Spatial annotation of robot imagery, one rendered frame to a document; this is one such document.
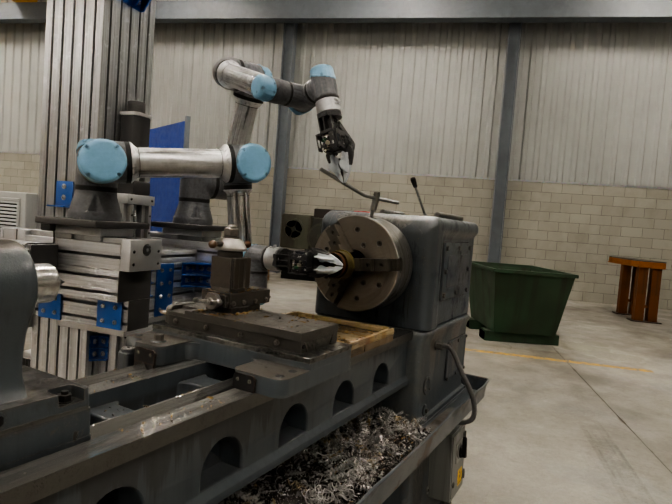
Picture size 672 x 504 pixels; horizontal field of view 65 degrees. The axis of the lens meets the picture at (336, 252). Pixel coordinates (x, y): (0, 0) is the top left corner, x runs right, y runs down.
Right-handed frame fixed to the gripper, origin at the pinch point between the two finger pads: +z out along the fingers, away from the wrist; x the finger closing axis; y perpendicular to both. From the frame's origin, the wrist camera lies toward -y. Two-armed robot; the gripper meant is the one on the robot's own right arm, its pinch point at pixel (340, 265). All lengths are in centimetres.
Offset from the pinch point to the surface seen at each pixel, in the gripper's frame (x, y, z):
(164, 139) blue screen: 104, -340, -465
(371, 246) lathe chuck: 5.9, -15.1, 2.3
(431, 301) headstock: -11.3, -32.8, 17.4
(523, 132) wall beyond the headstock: 232, -1024, -160
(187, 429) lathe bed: -23, 73, 15
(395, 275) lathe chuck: -2.4, -15.2, 11.3
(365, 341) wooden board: -18.7, 9.5, 14.8
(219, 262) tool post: 1.0, 39.8, -11.0
